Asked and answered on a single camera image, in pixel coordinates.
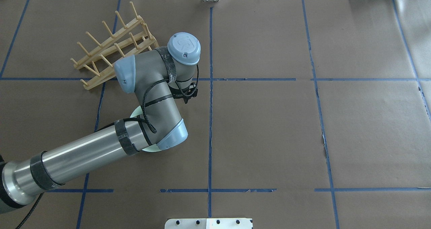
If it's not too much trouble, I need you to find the light green plate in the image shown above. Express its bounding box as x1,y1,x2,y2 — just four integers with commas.
130,106,161,153

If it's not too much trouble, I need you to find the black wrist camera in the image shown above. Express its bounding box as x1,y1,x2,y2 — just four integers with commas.
171,81,199,104

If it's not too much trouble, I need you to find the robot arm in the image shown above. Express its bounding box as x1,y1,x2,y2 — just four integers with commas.
1,32,201,214

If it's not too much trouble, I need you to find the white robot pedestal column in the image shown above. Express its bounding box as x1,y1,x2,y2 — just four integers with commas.
164,217,254,229

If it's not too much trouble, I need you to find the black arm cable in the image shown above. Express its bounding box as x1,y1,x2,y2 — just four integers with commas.
15,64,200,229

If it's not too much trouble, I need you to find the wooden dish rack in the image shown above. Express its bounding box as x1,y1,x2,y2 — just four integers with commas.
70,1,160,90

